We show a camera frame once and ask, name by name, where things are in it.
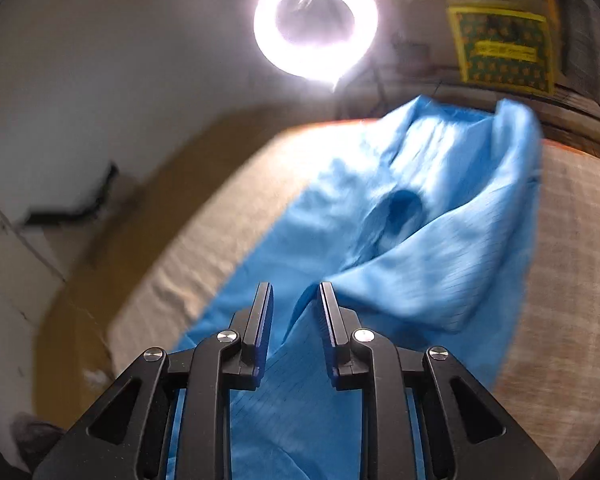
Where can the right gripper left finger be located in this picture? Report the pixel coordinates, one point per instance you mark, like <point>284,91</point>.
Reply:
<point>255,338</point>

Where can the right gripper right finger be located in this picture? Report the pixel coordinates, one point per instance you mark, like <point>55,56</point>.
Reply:
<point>337,326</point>

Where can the light blue work jacket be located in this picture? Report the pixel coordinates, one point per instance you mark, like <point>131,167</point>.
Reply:
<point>424,223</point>

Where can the plaid bed blanket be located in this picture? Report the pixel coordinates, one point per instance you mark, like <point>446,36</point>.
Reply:
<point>551,377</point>

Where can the yellow green patterned box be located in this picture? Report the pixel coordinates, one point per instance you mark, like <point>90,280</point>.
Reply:
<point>504,49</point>

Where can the black stand at wall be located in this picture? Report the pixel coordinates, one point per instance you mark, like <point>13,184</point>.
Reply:
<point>87,209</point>

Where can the ring light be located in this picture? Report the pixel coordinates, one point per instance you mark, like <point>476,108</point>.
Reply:
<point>316,40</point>

